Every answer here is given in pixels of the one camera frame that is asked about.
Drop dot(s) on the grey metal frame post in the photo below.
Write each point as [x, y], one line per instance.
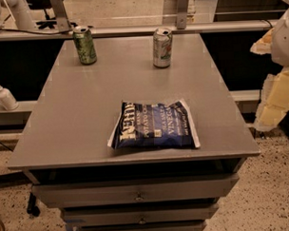
[182, 6]
[60, 15]

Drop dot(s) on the green soda can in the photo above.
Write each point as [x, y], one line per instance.
[84, 44]

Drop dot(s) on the white pump bottle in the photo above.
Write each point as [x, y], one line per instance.
[7, 100]

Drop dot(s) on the grey metal frame post right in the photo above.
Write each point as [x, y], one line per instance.
[182, 6]

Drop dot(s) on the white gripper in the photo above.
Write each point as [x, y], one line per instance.
[284, 41]

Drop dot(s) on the grey drawer cabinet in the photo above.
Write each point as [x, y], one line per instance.
[64, 151]

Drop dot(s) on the black office chair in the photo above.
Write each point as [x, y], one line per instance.
[43, 5]

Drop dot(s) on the silver 7up can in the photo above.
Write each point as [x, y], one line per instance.
[162, 47]

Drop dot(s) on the blue Kettle chips bag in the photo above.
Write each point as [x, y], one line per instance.
[154, 125]

